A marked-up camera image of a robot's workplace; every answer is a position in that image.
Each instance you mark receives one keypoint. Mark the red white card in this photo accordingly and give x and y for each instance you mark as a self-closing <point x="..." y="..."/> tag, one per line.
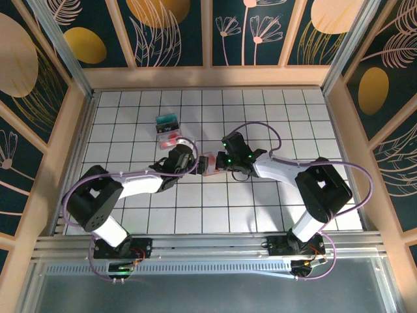
<point x="167" y="141"/>
<point x="212" y="162"/>

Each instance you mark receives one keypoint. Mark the clear acrylic card holder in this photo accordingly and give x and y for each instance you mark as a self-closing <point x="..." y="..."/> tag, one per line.
<point x="163" y="148"/>

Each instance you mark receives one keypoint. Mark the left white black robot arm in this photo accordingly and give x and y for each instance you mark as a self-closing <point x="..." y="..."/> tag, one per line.
<point x="140" y="184"/>

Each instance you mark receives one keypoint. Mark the black card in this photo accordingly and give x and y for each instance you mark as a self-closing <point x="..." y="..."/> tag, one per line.
<point x="166" y="127"/>

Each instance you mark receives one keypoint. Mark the teal card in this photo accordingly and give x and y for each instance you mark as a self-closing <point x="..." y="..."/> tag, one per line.
<point x="166" y="118"/>

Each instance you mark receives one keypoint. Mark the black controller module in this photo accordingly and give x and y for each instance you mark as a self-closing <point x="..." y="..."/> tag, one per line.
<point x="120" y="269"/>
<point x="304" y="265"/>

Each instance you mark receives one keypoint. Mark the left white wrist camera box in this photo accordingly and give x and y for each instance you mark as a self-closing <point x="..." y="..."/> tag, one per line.
<point x="185" y="142"/>

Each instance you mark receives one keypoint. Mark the aluminium mounting rail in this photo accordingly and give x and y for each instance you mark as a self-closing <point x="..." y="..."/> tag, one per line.
<point x="208" y="243"/>

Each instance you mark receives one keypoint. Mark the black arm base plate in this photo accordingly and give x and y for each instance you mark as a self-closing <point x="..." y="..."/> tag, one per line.
<point x="143" y="244"/>
<point x="277" y="247"/>

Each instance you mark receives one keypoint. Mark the aluminium side rail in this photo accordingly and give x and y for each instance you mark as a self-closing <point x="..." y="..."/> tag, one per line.
<point x="92" y="104"/>

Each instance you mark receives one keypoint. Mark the aluminium corner post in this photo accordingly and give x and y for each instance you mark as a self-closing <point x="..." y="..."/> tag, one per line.
<point x="346" y="49"/>
<point x="62" y="49"/>

